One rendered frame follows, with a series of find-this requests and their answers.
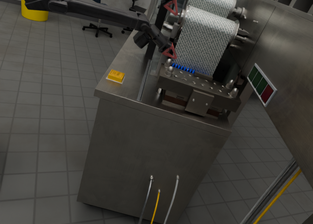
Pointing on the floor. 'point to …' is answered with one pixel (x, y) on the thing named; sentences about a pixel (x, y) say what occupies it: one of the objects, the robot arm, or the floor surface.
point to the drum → (39, 15)
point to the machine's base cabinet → (144, 162)
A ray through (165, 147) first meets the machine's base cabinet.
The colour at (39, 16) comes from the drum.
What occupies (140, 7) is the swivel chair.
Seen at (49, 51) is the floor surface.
